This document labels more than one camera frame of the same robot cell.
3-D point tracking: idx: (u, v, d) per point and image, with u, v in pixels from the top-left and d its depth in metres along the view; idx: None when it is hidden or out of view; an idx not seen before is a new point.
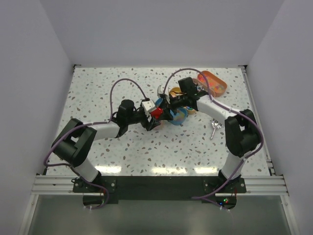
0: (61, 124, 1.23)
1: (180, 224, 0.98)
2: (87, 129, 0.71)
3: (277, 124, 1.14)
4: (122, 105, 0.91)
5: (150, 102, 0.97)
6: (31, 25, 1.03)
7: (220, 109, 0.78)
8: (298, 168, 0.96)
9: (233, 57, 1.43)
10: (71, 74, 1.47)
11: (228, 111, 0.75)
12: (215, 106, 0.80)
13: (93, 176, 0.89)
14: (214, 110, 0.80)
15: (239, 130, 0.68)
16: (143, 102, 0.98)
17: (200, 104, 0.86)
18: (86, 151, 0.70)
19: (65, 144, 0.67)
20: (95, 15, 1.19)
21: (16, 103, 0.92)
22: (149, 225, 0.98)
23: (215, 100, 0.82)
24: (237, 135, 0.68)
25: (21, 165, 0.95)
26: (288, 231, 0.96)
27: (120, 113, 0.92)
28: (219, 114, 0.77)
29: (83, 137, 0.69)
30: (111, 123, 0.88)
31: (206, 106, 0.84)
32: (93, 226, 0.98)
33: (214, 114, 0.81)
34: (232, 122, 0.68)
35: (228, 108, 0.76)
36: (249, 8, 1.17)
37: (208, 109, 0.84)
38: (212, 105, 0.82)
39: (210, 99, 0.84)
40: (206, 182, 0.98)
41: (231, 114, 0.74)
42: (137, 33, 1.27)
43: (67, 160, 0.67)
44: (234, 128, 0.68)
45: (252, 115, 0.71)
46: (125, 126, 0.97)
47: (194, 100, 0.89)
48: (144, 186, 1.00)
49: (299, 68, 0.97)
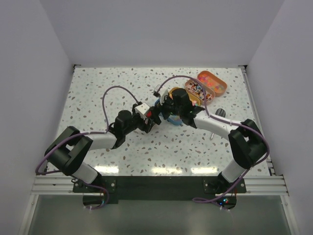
0: (61, 124, 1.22)
1: (180, 224, 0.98)
2: (83, 138, 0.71)
3: (277, 124, 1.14)
4: (119, 116, 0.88)
5: (144, 105, 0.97)
6: (31, 25, 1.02)
7: (220, 123, 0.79)
8: (298, 169, 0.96)
9: (233, 57, 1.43)
10: (70, 74, 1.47)
11: (228, 125, 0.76)
12: (213, 121, 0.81)
13: (92, 177, 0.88)
14: (213, 125, 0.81)
15: (245, 143, 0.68)
16: (136, 106, 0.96)
17: (198, 121, 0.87)
18: (80, 160, 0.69)
19: (59, 153, 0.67)
20: (95, 14, 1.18)
21: (16, 103, 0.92)
22: (148, 225, 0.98)
23: (212, 114, 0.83)
24: (243, 148, 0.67)
25: (20, 165, 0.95)
26: (288, 231, 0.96)
27: (116, 126, 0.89)
28: (220, 129, 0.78)
29: (78, 146, 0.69)
30: (108, 134, 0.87)
31: (205, 122, 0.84)
32: (93, 226, 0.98)
33: (212, 128, 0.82)
34: (236, 135, 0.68)
35: (228, 122, 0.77)
36: (249, 8, 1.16)
37: (206, 124, 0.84)
38: (211, 119, 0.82)
39: (207, 114, 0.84)
40: (206, 182, 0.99)
41: (233, 128, 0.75)
42: (137, 33, 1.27)
43: (59, 169, 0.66)
44: (239, 141, 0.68)
45: (253, 125, 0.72)
46: (122, 138, 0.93)
47: (191, 118, 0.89)
48: (144, 186, 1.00)
49: (299, 68, 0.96)
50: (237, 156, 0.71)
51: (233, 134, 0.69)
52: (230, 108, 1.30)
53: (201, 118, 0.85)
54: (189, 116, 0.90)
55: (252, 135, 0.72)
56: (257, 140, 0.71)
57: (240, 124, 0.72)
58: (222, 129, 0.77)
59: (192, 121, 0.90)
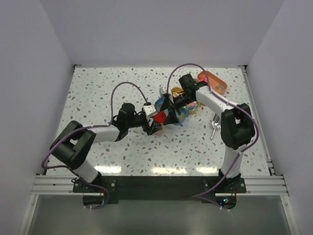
0: (61, 124, 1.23)
1: (180, 224, 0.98)
2: (87, 131, 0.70)
3: (277, 124, 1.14)
4: (123, 108, 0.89)
5: (151, 106, 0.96)
6: (31, 25, 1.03)
7: (218, 101, 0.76)
8: (299, 169, 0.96)
9: (234, 57, 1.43)
10: (71, 74, 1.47)
11: (225, 104, 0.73)
12: (214, 98, 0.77)
13: (93, 176, 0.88)
14: (212, 101, 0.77)
15: (234, 123, 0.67)
16: (144, 105, 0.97)
17: (199, 95, 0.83)
18: (84, 154, 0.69)
19: (64, 147, 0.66)
20: (95, 14, 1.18)
21: (16, 103, 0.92)
22: (149, 225, 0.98)
23: (214, 92, 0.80)
24: (231, 127, 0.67)
25: (20, 165, 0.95)
26: (288, 231, 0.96)
27: (120, 117, 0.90)
28: (216, 106, 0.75)
29: (81, 140, 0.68)
30: (111, 127, 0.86)
31: (205, 97, 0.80)
32: (93, 226, 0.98)
33: (211, 104, 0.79)
34: (228, 114, 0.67)
35: (225, 101, 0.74)
36: (249, 8, 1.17)
37: (206, 101, 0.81)
38: (211, 96, 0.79)
39: (209, 90, 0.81)
40: (206, 182, 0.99)
41: (228, 107, 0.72)
42: (137, 33, 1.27)
43: (65, 163, 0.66)
44: (229, 120, 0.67)
45: (248, 109, 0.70)
46: (125, 130, 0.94)
47: (193, 90, 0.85)
48: (145, 186, 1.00)
49: (299, 68, 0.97)
50: (224, 133, 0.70)
51: (225, 112, 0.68)
52: None
53: (202, 93, 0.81)
54: (191, 88, 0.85)
55: (244, 118, 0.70)
56: (246, 124, 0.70)
57: (235, 106, 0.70)
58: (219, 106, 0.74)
59: (194, 92, 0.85)
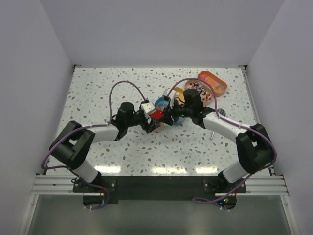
0: (61, 124, 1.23)
1: (180, 224, 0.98)
2: (86, 131, 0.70)
3: (277, 124, 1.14)
4: (122, 107, 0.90)
5: (149, 104, 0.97)
6: (31, 25, 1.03)
7: (229, 126, 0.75)
8: (298, 169, 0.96)
9: (234, 57, 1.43)
10: (71, 74, 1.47)
11: (237, 128, 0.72)
12: (223, 123, 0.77)
13: (93, 176, 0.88)
14: (222, 126, 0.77)
15: (251, 147, 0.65)
16: (142, 104, 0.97)
17: (207, 122, 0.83)
18: (84, 154, 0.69)
19: (64, 147, 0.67)
20: (95, 14, 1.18)
21: (16, 103, 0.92)
22: (149, 225, 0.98)
23: (222, 116, 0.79)
24: (248, 151, 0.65)
25: (21, 165, 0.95)
26: (288, 231, 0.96)
27: (119, 117, 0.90)
28: (229, 131, 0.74)
29: (81, 140, 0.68)
30: (110, 126, 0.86)
31: (213, 124, 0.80)
32: (93, 226, 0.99)
33: (221, 129, 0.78)
34: (243, 138, 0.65)
35: (236, 124, 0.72)
36: (249, 8, 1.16)
37: (215, 126, 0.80)
38: (220, 121, 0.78)
39: (216, 115, 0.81)
40: (206, 182, 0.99)
41: (241, 130, 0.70)
42: (137, 33, 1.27)
43: (65, 163, 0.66)
44: (247, 145, 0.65)
45: (263, 130, 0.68)
46: (124, 129, 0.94)
47: (201, 118, 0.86)
48: (145, 186, 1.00)
49: (299, 68, 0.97)
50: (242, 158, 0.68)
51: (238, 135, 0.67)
52: (229, 108, 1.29)
53: (210, 119, 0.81)
54: (199, 116, 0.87)
55: (261, 140, 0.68)
56: (265, 146, 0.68)
57: (250, 128, 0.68)
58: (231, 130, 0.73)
59: (201, 121, 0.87)
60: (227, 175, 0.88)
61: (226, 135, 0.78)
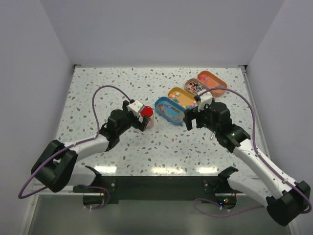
0: (61, 124, 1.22)
1: (180, 224, 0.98)
2: (68, 152, 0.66)
3: (277, 124, 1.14)
4: (111, 116, 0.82)
5: (137, 103, 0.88)
6: (31, 25, 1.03)
7: (270, 174, 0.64)
8: (298, 168, 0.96)
9: (234, 57, 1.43)
10: (71, 74, 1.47)
11: (280, 181, 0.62)
12: (261, 164, 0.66)
13: (91, 179, 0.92)
14: (260, 170, 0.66)
15: (293, 209, 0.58)
16: (128, 105, 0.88)
17: (240, 152, 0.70)
18: (66, 176, 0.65)
19: (47, 170, 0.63)
20: (95, 14, 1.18)
21: (16, 103, 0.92)
22: (149, 225, 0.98)
23: (261, 155, 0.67)
24: (288, 213, 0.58)
25: (20, 165, 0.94)
26: (288, 231, 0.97)
27: (109, 126, 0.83)
28: (268, 179, 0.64)
29: (61, 162, 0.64)
30: (99, 138, 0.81)
31: (249, 159, 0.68)
32: (93, 226, 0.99)
33: (257, 169, 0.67)
34: (287, 200, 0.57)
35: (281, 177, 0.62)
36: (249, 9, 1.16)
37: (249, 162, 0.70)
38: (258, 160, 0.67)
39: (255, 151, 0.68)
40: (206, 182, 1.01)
41: (285, 187, 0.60)
42: (137, 32, 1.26)
43: (47, 186, 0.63)
44: (290, 208, 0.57)
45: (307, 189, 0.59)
46: (116, 139, 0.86)
47: (231, 140, 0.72)
48: (144, 186, 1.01)
49: (299, 68, 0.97)
50: (274, 209, 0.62)
51: (282, 198, 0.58)
52: (230, 108, 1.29)
53: (246, 152, 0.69)
54: (228, 137, 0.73)
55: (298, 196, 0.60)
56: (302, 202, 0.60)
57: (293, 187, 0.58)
58: (272, 181, 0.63)
59: (231, 143, 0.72)
60: (234, 186, 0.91)
61: (259, 176, 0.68)
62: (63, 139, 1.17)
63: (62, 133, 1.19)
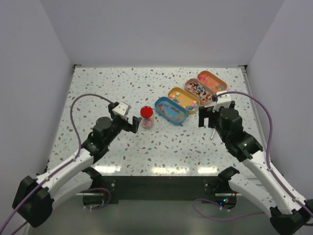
0: (61, 124, 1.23)
1: (180, 224, 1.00)
2: (39, 193, 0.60)
3: (277, 124, 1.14)
4: (98, 125, 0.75)
5: (122, 105, 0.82)
6: (31, 25, 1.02)
7: (281, 190, 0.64)
8: (298, 168, 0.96)
9: (234, 57, 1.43)
10: (71, 74, 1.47)
11: (291, 199, 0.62)
12: (273, 180, 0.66)
13: (86, 186, 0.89)
14: (272, 185, 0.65)
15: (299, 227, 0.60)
16: (113, 108, 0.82)
17: (252, 166, 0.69)
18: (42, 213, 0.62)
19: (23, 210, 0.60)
20: (95, 14, 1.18)
21: (16, 102, 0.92)
22: (148, 225, 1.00)
23: (274, 170, 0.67)
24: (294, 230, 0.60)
25: (20, 165, 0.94)
26: None
27: (95, 135, 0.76)
28: (278, 196, 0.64)
29: (36, 203, 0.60)
30: (80, 157, 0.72)
31: (260, 174, 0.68)
32: (93, 225, 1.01)
33: (267, 184, 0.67)
34: (296, 220, 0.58)
35: (293, 196, 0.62)
36: (250, 8, 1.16)
37: (259, 176, 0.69)
38: (270, 176, 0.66)
39: (268, 166, 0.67)
40: (206, 182, 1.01)
41: (295, 205, 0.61)
42: (137, 32, 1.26)
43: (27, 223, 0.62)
44: (298, 227, 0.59)
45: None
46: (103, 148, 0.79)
47: (241, 149, 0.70)
48: (144, 186, 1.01)
49: (299, 67, 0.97)
50: (279, 224, 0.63)
51: (293, 217, 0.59)
52: None
53: (257, 166, 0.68)
54: (239, 146, 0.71)
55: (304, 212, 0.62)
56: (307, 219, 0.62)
57: (303, 206, 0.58)
58: (282, 199, 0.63)
59: (241, 153, 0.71)
60: (234, 187, 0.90)
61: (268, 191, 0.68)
62: (63, 139, 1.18)
63: (62, 133, 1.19)
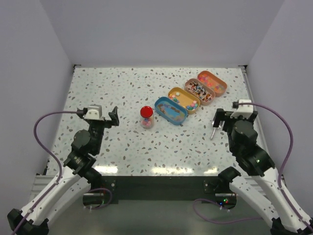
0: (61, 124, 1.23)
1: (181, 224, 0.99)
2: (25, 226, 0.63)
3: (277, 124, 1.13)
4: (76, 142, 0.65)
5: (91, 109, 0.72)
6: (30, 24, 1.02)
7: (288, 209, 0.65)
8: (298, 168, 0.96)
9: (234, 57, 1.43)
10: (71, 74, 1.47)
11: (297, 218, 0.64)
12: (282, 199, 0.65)
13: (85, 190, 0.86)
14: (280, 204, 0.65)
15: None
16: (85, 117, 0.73)
17: (262, 183, 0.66)
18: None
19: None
20: (95, 14, 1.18)
21: (16, 102, 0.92)
22: (148, 225, 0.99)
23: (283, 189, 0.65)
24: None
25: (20, 165, 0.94)
26: None
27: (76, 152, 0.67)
28: (285, 214, 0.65)
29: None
30: (64, 178, 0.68)
31: (270, 192, 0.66)
32: (93, 224, 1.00)
33: (275, 201, 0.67)
34: None
35: (300, 215, 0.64)
36: (250, 8, 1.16)
37: (267, 192, 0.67)
38: (280, 195, 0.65)
39: (279, 185, 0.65)
40: (206, 182, 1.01)
41: (300, 224, 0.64)
42: (137, 32, 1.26)
43: None
44: None
45: None
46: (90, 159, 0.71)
47: (254, 166, 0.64)
48: (144, 186, 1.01)
49: (299, 67, 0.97)
50: None
51: None
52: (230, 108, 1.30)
53: (268, 185, 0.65)
54: (252, 162, 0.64)
55: None
56: None
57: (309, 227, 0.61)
58: (290, 218, 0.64)
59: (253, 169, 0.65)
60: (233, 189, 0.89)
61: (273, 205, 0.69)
62: (63, 139, 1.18)
63: (62, 133, 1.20)
